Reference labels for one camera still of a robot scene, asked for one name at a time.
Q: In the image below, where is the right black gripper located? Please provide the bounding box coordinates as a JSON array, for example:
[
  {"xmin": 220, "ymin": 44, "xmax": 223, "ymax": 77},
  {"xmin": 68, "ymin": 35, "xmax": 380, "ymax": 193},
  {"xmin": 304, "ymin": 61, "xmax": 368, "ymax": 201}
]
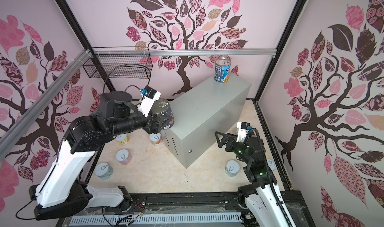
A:
[{"xmin": 215, "ymin": 131, "xmax": 253, "ymax": 167}]

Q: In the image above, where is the dark grey tin can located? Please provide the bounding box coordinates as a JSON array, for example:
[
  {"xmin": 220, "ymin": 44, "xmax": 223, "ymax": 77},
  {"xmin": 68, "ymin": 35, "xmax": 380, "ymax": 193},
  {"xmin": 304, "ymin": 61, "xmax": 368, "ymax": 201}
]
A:
[{"xmin": 151, "ymin": 98, "xmax": 175, "ymax": 129}]

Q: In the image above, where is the blue label tin can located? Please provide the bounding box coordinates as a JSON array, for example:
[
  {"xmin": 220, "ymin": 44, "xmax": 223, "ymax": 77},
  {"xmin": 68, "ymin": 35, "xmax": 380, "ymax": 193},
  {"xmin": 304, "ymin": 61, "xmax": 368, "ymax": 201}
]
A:
[{"xmin": 214, "ymin": 57, "xmax": 232, "ymax": 83}]

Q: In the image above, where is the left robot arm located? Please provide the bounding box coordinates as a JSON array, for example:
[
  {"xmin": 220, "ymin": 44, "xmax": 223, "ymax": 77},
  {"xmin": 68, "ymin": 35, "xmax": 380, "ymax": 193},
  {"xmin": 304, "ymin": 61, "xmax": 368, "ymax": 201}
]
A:
[{"xmin": 29, "ymin": 86, "xmax": 166, "ymax": 221}]

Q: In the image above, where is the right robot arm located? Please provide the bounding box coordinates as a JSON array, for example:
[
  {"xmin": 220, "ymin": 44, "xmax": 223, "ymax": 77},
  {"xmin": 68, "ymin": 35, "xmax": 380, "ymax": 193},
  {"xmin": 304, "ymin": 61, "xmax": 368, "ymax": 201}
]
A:
[{"xmin": 215, "ymin": 128, "xmax": 296, "ymax": 227}]

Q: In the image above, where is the orange label white-lid can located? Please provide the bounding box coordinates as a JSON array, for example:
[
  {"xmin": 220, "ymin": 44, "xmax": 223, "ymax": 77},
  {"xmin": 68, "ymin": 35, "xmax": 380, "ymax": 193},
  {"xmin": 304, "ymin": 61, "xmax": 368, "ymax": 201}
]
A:
[{"xmin": 149, "ymin": 133, "xmax": 163, "ymax": 146}]

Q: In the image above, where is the light blue white-lid can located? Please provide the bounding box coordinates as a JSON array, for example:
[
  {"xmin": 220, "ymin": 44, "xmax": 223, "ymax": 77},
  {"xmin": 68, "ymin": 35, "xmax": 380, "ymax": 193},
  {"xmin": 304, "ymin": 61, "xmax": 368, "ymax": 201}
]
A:
[{"xmin": 225, "ymin": 160, "xmax": 240, "ymax": 178}]

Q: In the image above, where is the grey metal cabinet box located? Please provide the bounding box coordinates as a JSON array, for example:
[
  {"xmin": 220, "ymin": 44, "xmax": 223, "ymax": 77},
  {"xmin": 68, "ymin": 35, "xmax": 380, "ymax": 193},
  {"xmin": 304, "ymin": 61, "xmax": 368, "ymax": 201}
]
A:
[{"xmin": 162, "ymin": 74, "xmax": 251, "ymax": 168}]

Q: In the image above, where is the yellow label white-lid can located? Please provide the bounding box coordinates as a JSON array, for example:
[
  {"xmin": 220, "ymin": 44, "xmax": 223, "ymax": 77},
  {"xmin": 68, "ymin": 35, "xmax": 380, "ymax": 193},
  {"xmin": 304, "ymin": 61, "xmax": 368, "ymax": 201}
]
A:
[{"xmin": 115, "ymin": 134, "xmax": 130, "ymax": 145}]

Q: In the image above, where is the pink label white-lid can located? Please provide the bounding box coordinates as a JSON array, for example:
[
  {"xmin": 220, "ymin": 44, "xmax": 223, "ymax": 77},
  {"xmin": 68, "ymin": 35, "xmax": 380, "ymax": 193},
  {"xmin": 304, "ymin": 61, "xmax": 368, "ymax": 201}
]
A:
[{"xmin": 116, "ymin": 149, "xmax": 132, "ymax": 165}]

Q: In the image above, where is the green label white-lid can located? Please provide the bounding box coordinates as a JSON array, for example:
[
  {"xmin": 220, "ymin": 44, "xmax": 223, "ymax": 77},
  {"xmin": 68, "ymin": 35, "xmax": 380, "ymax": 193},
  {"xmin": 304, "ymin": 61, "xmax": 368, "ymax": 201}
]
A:
[{"xmin": 267, "ymin": 158, "xmax": 276, "ymax": 172}]

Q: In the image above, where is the grey-green white-lid can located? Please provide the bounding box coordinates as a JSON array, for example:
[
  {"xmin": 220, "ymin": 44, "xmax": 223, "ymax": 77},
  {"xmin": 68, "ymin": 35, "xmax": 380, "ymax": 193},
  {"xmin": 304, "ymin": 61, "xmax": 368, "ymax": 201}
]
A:
[{"xmin": 95, "ymin": 162, "xmax": 114, "ymax": 180}]

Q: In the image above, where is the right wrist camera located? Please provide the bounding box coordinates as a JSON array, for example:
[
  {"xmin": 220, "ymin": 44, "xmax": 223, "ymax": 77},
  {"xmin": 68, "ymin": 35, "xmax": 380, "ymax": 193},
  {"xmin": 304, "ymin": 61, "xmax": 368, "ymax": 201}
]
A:
[{"xmin": 237, "ymin": 121, "xmax": 252, "ymax": 142}]

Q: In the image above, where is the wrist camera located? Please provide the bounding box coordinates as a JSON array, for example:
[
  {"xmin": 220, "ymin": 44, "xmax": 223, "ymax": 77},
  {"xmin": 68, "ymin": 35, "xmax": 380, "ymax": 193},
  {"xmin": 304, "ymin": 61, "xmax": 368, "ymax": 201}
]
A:
[
  {"xmin": 237, "ymin": 121, "xmax": 252, "ymax": 142},
  {"xmin": 138, "ymin": 85, "xmax": 161, "ymax": 117}
]

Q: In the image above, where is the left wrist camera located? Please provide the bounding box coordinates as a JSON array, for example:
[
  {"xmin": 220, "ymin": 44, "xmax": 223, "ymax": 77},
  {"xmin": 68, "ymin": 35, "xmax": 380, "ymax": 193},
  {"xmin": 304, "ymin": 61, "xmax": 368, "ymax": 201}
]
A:
[{"xmin": 138, "ymin": 85, "xmax": 161, "ymax": 117}]

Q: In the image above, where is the black wire basket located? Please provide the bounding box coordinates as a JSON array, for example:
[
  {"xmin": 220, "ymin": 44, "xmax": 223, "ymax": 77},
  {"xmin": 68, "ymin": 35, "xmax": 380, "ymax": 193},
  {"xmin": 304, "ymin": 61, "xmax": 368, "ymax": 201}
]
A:
[{"xmin": 83, "ymin": 48, "xmax": 154, "ymax": 79}]

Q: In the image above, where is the white slotted cable duct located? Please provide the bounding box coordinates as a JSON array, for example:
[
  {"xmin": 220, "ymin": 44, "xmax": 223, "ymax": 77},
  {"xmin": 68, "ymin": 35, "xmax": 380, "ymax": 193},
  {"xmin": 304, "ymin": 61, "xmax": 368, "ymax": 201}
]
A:
[{"xmin": 64, "ymin": 213, "xmax": 243, "ymax": 227}]

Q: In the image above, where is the aluminium horizontal rail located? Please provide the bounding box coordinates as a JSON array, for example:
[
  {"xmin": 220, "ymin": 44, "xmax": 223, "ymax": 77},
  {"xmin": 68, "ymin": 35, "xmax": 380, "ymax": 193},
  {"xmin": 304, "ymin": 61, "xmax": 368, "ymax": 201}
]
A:
[{"xmin": 94, "ymin": 48, "xmax": 277, "ymax": 57}]

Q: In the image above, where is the aluminium diagonal rail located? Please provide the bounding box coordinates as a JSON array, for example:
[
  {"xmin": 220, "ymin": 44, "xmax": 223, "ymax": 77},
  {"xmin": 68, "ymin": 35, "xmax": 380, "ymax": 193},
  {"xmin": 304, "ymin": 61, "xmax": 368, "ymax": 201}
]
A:
[{"xmin": 1, "ymin": 49, "xmax": 91, "ymax": 159}]

